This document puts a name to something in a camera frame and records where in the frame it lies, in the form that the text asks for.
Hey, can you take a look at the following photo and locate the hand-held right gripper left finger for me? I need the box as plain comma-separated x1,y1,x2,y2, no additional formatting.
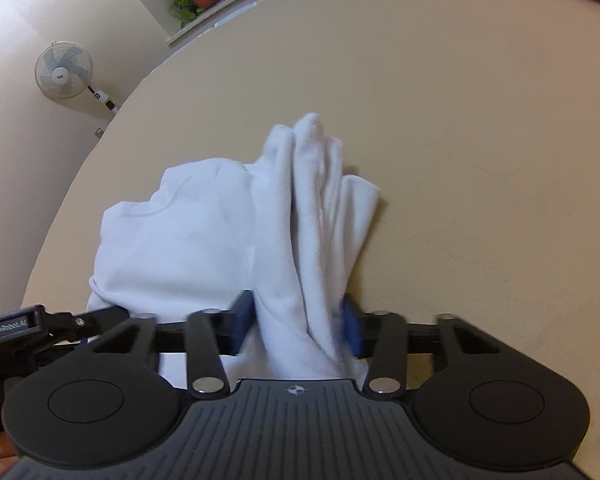
87,290,256,402

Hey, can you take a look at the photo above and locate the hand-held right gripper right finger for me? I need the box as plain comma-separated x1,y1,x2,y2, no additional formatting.
339,294,506,402

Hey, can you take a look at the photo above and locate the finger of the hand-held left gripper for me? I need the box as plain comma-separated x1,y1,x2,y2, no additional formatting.
46,306,132,345

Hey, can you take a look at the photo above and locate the white long-sleeved shirt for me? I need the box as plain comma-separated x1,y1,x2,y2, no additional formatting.
85,112,382,391

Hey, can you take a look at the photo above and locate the white standing fan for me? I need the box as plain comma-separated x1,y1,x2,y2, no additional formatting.
34,40,123,113

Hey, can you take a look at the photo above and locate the white window sill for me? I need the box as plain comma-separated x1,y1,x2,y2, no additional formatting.
167,0,313,47

